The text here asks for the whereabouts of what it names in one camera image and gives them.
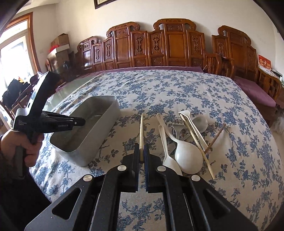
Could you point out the dark brown chopstick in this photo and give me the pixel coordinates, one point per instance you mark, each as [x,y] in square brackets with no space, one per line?
[218,134]

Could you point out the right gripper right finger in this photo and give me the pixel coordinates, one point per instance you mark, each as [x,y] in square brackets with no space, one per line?
[153,179]

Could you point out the person's left hand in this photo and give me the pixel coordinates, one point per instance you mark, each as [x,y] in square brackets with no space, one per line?
[12,139]

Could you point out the red card on side table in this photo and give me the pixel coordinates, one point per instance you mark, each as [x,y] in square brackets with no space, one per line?
[264,64]

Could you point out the carved wooden sofa bench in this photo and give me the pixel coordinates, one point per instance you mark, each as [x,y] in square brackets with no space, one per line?
[173,42]

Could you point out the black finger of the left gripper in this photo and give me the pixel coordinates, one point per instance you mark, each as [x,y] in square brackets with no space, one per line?
[61,120]

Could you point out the dark wooden chair with bag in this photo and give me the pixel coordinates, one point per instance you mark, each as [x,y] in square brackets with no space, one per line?
[17,91]

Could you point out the wooden window frame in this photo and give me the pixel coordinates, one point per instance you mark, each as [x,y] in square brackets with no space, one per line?
[18,55]

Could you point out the framed picture on wall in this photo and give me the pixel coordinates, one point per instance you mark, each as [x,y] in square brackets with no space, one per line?
[101,3]

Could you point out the purple seat cushion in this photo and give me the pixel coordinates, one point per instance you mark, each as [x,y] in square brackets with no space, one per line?
[255,92]

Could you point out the metal fork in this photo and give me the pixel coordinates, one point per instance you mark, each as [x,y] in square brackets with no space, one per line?
[178,129]

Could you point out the stacked cardboard boxes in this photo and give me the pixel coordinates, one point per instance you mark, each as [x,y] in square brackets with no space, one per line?
[58,54]

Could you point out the carved wooden armchair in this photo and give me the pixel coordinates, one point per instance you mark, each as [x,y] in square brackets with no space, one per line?
[235,44]

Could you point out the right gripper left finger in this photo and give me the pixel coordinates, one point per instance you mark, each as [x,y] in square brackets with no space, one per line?
[130,176]

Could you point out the large white plastic ladle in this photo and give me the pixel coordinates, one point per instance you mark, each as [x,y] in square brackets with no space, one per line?
[187,155]

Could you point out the pale bamboo chopstick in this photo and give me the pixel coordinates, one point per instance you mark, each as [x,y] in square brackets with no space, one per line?
[141,143]

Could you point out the grey metal rectangular tray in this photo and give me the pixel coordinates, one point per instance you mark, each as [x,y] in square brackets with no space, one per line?
[81,144]

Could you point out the metal spoon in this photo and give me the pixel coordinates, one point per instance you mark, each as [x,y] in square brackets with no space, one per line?
[200,122]

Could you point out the blue floral tablecloth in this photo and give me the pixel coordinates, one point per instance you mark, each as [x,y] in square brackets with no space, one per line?
[245,159]

